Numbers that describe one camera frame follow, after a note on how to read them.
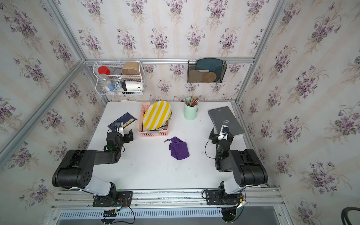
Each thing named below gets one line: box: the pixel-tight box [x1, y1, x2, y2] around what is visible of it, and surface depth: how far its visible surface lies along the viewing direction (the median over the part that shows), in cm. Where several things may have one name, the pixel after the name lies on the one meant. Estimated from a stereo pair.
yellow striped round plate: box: [142, 101, 172, 131], surface depth 103 cm
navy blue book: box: [107, 112, 138, 132], surface depth 109 cm
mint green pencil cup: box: [183, 102, 199, 121], surface depth 107 cm
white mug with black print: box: [121, 79, 143, 92], surface depth 95 cm
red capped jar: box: [97, 66, 111, 75], surface depth 94 cm
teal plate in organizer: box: [195, 57, 223, 77], surface depth 93 cm
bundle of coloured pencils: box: [183, 95, 200, 107], surface depth 103 cm
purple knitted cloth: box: [164, 136, 190, 161], surface depth 91 cm
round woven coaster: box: [202, 72, 217, 83], surface depth 99 cm
